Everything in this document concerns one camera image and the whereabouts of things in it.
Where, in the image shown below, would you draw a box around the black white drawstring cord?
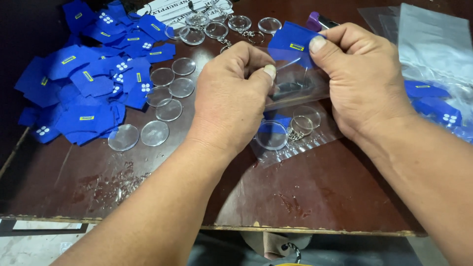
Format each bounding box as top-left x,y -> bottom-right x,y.
280,242 -> 302,265

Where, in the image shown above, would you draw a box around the stack of clear plastic sleeves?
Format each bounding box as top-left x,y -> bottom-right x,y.
358,3 -> 473,86

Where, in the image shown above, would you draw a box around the person's grey shorts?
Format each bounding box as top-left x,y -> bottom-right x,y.
186,231 -> 423,266

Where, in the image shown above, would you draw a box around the clear round shell blue insert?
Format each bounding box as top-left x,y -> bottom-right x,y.
254,120 -> 289,151

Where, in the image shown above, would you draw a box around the purple lighter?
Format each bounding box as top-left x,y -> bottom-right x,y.
305,11 -> 340,33

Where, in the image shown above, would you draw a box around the pile of blue fabric cutouts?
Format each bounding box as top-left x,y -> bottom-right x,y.
14,0 -> 177,146

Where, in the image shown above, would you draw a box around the dark metal keychain ring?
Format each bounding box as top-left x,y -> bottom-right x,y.
275,76 -> 310,100

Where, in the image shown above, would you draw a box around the filled clear plastic bag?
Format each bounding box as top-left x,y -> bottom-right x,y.
250,103 -> 344,168

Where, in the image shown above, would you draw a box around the cluster of clear keychain shells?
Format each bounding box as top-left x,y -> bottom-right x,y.
164,0 -> 282,54

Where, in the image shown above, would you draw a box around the blue fabric piece yellow label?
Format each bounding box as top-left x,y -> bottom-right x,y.
268,21 -> 327,69

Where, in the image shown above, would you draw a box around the person's right hand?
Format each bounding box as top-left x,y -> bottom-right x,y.
308,22 -> 419,142

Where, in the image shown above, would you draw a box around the clear plastic bag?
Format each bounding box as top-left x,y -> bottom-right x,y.
263,46 -> 332,112
250,103 -> 344,168

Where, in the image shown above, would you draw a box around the person's left hand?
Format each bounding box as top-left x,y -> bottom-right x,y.
186,41 -> 277,160

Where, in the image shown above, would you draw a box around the group of clear round discs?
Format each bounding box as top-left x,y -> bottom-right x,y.
107,57 -> 197,152

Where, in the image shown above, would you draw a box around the silver key ring with chain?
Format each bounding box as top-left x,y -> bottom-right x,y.
287,115 -> 315,142

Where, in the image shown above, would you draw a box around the white printed paper sheet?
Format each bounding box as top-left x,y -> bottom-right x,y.
136,0 -> 234,26

